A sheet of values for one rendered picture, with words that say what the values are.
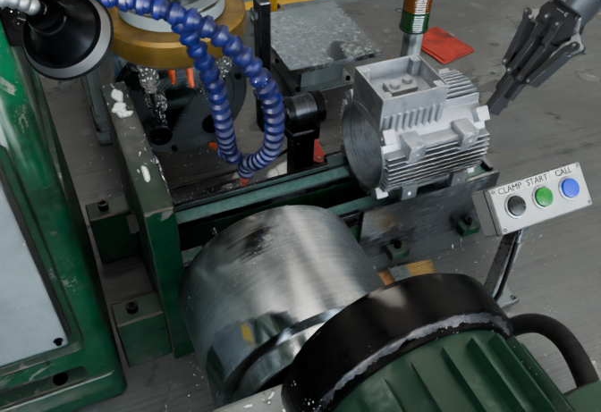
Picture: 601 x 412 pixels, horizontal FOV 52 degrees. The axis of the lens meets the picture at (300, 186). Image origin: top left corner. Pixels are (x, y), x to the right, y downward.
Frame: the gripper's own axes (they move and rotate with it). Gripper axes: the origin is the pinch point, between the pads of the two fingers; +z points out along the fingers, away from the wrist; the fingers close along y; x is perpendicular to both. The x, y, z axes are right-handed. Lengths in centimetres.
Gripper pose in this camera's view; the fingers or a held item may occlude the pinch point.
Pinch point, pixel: (503, 95)
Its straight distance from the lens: 111.0
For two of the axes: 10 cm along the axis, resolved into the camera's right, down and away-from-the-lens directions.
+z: -4.8, 7.5, 4.5
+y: 4.0, 6.5, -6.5
